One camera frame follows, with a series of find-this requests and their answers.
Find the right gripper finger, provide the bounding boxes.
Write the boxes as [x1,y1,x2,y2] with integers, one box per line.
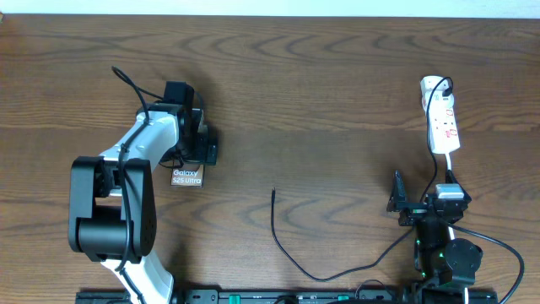
[444,169,462,190]
[386,171,406,211]

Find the black charger cable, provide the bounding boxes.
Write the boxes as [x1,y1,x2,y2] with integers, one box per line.
[270,76,455,283]

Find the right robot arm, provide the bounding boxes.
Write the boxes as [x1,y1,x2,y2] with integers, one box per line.
[386,171,483,303]

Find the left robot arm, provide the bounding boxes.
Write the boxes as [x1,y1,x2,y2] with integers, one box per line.
[68,81,218,304]

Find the white power strip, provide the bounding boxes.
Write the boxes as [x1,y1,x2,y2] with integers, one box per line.
[420,75,460,155]

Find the white power strip cord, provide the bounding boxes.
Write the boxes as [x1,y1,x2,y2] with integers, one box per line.
[445,152,470,304]

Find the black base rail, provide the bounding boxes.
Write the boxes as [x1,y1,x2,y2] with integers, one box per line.
[74,288,498,304]

